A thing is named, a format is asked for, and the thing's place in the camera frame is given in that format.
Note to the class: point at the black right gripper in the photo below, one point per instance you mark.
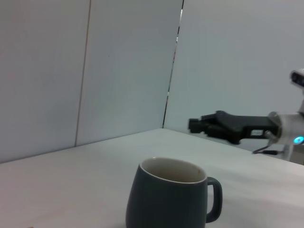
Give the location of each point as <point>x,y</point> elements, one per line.
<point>247,123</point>

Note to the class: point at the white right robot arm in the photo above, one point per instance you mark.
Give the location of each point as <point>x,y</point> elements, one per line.
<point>291,128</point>

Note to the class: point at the grey ceramic cup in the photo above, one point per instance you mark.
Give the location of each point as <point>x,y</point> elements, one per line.
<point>164,204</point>

